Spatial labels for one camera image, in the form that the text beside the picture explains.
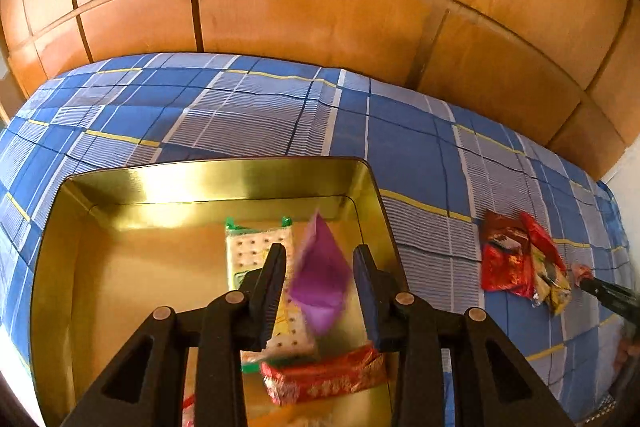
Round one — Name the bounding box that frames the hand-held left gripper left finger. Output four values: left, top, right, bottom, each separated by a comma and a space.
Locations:
60, 243, 288, 427

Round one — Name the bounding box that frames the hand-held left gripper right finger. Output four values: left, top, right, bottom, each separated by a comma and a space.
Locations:
352, 244, 576, 427

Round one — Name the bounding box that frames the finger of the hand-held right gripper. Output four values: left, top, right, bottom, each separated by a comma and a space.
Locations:
579, 277, 640, 319

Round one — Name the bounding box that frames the small pink candy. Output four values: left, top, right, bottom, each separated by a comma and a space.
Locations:
571, 263, 596, 288

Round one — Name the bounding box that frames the purple snack packet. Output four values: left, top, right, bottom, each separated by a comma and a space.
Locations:
289, 208, 353, 335

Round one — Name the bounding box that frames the green-edged cracker packet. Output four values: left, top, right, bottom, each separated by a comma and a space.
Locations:
223, 216, 321, 375

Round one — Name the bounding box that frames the yellow and black snack packet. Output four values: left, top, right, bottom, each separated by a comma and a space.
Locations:
530, 247, 573, 317

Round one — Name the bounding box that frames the red and gold snack packet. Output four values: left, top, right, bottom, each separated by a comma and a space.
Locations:
260, 343, 390, 407

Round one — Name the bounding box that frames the long red snack packet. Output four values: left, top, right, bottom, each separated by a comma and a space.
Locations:
520, 211, 568, 278

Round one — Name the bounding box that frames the shiny red snack packet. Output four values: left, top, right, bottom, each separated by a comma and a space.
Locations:
480, 239, 536, 299

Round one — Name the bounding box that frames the gold metal tin tray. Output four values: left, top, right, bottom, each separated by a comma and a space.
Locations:
30, 157, 406, 427

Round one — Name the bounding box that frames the blue plaid bedsheet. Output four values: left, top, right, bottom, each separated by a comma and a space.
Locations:
0, 52, 631, 423

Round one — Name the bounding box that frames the wooden wardrobe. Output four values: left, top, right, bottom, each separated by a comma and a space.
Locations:
0, 0, 640, 182

